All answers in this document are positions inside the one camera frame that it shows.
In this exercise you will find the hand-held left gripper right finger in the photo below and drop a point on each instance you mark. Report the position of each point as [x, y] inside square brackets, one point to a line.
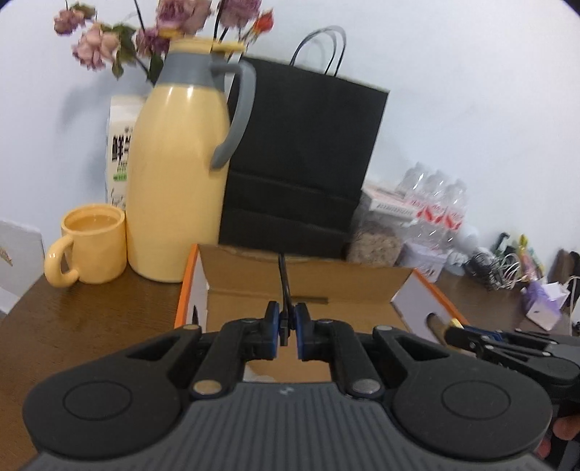
[299, 330]

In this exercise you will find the white printed tub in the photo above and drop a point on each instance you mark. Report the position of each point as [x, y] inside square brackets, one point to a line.
[421, 260]

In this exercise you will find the white flat box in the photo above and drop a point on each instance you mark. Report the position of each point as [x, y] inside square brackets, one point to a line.
[20, 262]

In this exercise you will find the yellow thermos jug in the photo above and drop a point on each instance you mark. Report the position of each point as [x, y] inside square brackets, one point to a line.
[176, 181]

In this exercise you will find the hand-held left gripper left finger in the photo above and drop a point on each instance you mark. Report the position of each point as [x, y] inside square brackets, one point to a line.
[271, 330]

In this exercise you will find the purple tissue pack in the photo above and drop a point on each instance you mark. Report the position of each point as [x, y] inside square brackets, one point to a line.
[543, 301]

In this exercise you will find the black paper bag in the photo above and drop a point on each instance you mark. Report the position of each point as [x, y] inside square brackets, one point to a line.
[299, 136]

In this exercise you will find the yellow mug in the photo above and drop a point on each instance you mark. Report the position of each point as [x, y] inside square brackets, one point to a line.
[97, 253]

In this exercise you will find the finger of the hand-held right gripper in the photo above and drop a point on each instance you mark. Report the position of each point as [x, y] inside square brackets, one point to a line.
[498, 354]
[485, 332]

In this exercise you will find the black charger plug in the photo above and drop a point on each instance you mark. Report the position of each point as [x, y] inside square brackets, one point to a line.
[500, 242]

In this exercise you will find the clear cereal container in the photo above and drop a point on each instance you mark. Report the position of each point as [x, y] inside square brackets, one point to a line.
[374, 244]

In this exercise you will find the dark brown leather item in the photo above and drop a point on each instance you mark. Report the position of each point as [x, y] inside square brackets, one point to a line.
[564, 267]

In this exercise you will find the white robot figurine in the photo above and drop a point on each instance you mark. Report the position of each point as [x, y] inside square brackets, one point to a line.
[466, 237]

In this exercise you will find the cardboard box with orange sides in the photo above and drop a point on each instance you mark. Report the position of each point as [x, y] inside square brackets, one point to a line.
[294, 276]

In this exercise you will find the person's right hand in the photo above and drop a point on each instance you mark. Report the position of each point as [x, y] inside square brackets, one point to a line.
[568, 428]

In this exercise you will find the white milk carton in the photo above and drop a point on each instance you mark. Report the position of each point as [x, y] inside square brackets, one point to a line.
[121, 136]

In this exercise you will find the dried rose bouquet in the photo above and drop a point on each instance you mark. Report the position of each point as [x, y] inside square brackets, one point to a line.
[97, 45]

